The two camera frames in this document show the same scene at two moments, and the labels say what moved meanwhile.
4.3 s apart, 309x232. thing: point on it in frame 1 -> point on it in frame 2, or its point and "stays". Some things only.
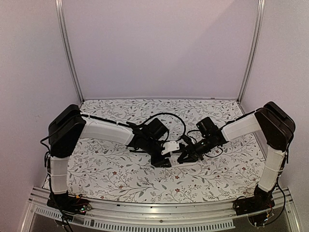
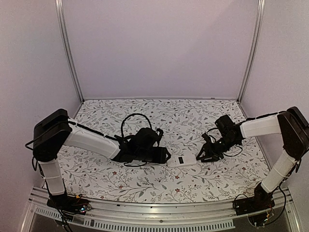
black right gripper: [192, 152] -> [216, 147]
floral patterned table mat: [120, 173] stays
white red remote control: [174, 163] stays
